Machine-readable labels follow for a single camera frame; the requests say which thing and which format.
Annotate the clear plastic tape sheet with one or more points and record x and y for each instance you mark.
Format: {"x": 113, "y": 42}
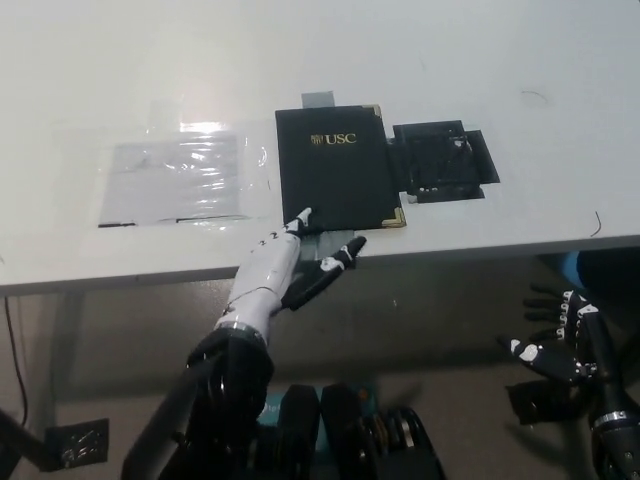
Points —
{"x": 170, "y": 175}

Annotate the grey table leg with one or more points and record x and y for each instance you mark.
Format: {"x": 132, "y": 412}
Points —
{"x": 57, "y": 350}

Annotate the grey duct tape strip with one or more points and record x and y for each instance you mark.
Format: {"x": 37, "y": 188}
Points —
{"x": 330, "y": 245}

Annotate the black floor tape patch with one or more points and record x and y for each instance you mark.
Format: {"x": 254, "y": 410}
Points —
{"x": 80, "y": 445}
{"x": 540, "y": 405}

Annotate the black diary with gold corners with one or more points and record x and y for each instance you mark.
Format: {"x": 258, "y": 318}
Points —
{"x": 335, "y": 175}

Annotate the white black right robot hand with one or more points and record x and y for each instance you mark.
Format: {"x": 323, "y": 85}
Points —
{"x": 597, "y": 350}

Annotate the blue object under desk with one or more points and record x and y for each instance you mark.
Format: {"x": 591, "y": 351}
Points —
{"x": 570, "y": 267}

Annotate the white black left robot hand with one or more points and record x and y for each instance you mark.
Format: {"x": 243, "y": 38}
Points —
{"x": 270, "y": 275}

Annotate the black tape patch on desk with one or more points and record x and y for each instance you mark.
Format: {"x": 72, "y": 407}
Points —
{"x": 440, "y": 160}

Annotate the teal router box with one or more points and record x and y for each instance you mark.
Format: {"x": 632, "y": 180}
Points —
{"x": 272, "y": 405}

